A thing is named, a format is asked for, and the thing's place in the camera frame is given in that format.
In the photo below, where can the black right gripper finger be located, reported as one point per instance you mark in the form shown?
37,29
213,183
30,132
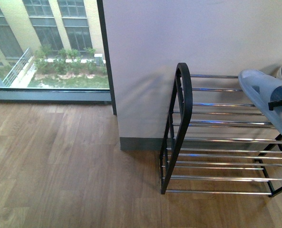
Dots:
274,104

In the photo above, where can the light blue slipper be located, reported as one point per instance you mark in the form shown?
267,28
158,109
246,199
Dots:
262,89

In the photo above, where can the black metal shoe rack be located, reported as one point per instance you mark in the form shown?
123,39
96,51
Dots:
216,141

